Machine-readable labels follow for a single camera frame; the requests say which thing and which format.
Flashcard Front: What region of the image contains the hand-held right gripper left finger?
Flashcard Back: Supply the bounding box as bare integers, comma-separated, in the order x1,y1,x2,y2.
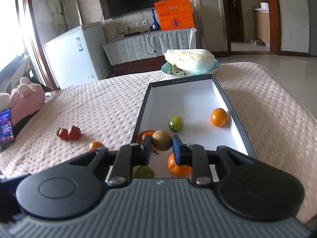
68,134,153,187

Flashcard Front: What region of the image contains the pale tied curtain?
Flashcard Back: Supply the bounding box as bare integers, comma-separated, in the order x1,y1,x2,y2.
42,0,65,31

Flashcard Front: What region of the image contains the wooden kitchen cabinet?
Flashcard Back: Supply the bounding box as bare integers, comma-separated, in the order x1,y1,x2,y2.
253,8,270,44

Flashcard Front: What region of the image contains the napa cabbage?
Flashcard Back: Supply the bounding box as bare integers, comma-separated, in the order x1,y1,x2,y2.
164,49,216,75

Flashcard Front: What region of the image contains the black smartphone with lit screen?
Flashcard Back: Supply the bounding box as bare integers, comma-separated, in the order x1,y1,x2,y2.
0,108,16,149

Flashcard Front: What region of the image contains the dark rimmed white box tray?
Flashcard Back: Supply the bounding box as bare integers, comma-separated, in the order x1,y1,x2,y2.
105,74,257,182

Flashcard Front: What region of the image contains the light blue plate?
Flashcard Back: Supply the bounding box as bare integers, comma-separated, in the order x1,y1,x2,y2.
161,59,220,77

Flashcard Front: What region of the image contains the grey refrigerator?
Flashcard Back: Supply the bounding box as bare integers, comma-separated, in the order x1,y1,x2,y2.
305,0,317,57

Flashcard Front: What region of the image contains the orange gift box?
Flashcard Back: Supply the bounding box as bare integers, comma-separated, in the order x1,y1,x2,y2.
154,0,196,31

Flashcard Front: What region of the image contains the small red fruit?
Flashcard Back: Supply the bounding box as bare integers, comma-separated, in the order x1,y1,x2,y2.
56,128,70,141

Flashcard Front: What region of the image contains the orange mandarin with stem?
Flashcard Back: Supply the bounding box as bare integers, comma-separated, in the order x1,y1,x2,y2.
168,153,192,178

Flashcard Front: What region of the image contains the pink plush toy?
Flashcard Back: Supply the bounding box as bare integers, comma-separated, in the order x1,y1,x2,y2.
0,77,46,127

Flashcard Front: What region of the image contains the dark wooden door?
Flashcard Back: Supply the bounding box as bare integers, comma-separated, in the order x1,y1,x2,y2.
230,0,245,42

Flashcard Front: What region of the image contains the large brown fruit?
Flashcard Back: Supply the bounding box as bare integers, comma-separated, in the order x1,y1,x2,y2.
152,130,172,152

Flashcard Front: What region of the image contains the white chest freezer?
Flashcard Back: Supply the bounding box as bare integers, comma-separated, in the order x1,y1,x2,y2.
44,22,111,90

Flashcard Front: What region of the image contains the blue glass bottle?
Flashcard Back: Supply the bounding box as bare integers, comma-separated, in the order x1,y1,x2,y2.
149,9,160,32

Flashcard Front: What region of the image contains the white wall socket strip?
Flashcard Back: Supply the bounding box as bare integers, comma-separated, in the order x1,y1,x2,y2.
125,21,148,31

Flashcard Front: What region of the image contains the cloth covered cabinet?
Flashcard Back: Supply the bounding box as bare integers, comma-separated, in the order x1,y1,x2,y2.
103,27,199,75

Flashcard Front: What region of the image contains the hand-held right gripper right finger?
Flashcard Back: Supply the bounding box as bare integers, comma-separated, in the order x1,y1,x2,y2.
172,134,258,188

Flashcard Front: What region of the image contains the black cable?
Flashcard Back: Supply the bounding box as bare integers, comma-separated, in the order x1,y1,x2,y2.
142,22,158,55

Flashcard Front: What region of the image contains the large red fruit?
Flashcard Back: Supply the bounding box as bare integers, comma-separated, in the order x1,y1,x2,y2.
68,125,82,140

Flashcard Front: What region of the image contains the green fruit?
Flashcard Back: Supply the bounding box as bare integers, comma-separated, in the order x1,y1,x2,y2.
169,117,184,132
132,165,155,179

